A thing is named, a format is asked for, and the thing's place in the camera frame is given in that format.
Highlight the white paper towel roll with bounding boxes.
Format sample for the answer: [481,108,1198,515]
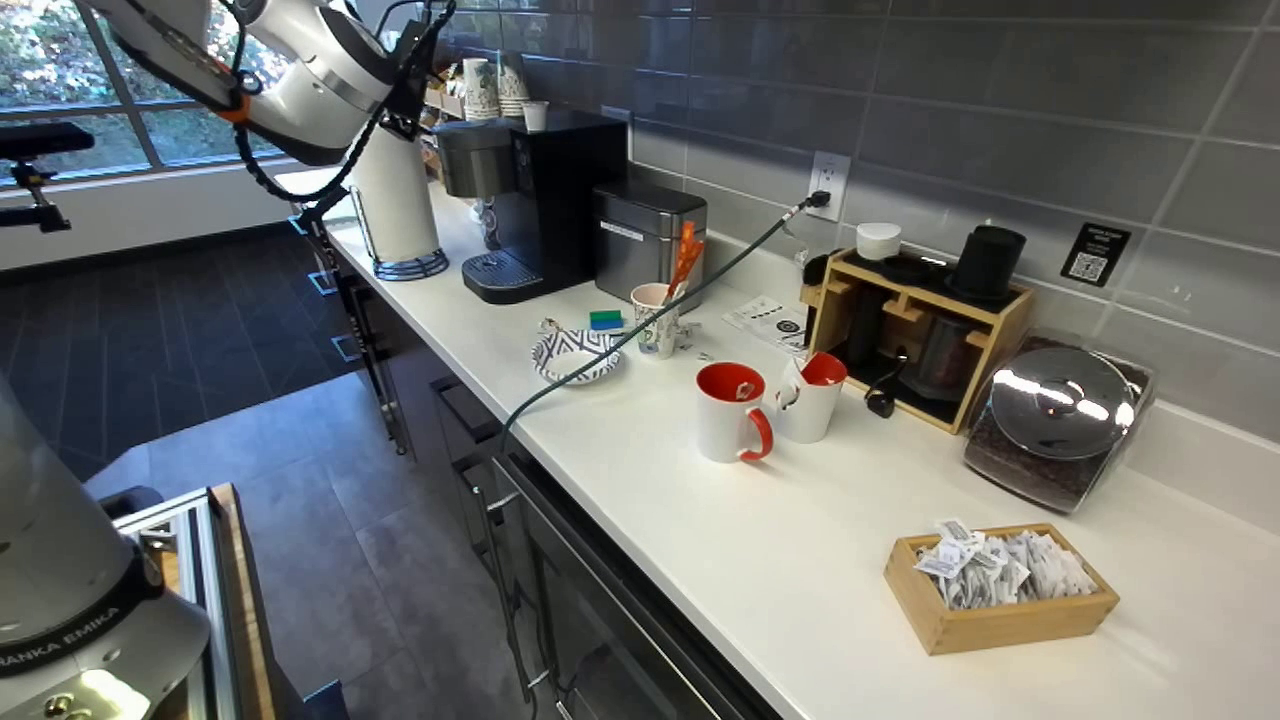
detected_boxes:
[349,119,452,290]

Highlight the dark wood drawer cabinet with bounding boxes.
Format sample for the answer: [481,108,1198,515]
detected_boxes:
[303,213,536,606]

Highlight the small white cup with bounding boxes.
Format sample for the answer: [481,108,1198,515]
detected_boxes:
[854,222,904,269]

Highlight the blue patterned paper plate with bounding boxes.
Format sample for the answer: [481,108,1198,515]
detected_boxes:
[534,318,634,394]

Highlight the stainless steel box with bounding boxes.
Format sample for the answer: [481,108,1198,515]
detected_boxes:
[588,179,711,308]

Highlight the white sugar packets pile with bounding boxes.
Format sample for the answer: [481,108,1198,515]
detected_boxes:
[917,515,1102,613]

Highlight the large red white mug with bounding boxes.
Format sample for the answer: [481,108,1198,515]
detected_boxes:
[692,355,782,469]

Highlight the white patterned utensil cup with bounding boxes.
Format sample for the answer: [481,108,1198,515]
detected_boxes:
[630,276,697,360]

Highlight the black Keurig coffeemaker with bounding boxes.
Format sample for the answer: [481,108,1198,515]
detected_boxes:
[435,108,634,308]

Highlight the wooden countertop organizer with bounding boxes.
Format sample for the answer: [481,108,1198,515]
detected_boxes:
[801,243,1042,437]

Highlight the aluminium mounting frame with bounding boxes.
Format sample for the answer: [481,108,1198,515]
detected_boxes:
[113,480,284,720]

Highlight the black wall plate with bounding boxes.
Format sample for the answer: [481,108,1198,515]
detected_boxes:
[1061,222,1135,294]

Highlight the black cylindrical container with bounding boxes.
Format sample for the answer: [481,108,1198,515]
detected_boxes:
[951,222,1032,308]

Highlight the wooden packet box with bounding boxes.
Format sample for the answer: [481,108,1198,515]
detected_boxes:
[881,515,1125,660]

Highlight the black corrugated arm cable conduit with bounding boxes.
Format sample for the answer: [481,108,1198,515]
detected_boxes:
[230,0,459,215]

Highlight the white paper card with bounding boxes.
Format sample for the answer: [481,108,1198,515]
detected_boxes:
[727,294,803,352]

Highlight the white wall outlet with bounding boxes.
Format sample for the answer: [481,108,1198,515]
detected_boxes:
[803,147,856,225]

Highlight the small red white mug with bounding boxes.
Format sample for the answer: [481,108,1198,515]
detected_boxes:
[773,347,854,449]

